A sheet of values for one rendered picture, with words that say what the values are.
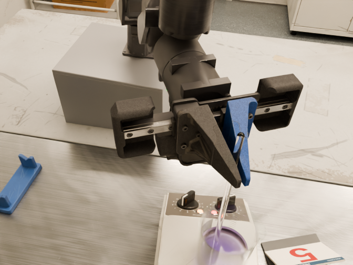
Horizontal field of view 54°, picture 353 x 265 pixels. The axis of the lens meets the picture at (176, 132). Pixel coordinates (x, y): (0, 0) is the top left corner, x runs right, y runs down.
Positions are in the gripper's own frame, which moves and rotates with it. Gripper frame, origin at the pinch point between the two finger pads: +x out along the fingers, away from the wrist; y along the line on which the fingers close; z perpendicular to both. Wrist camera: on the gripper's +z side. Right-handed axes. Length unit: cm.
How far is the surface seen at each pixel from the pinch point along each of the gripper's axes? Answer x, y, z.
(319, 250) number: 2.3, -16.8, 23.7
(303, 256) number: 2.8, -13.7, 23.0
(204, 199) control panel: -9.0, -3.0, 22.0
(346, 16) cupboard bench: -174, -177, 96
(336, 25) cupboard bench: -176, -173, 104
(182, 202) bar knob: -7.8, 1.0, 19.4
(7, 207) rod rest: -17.2, 26.6, 24.8
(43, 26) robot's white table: -76, 20, 26
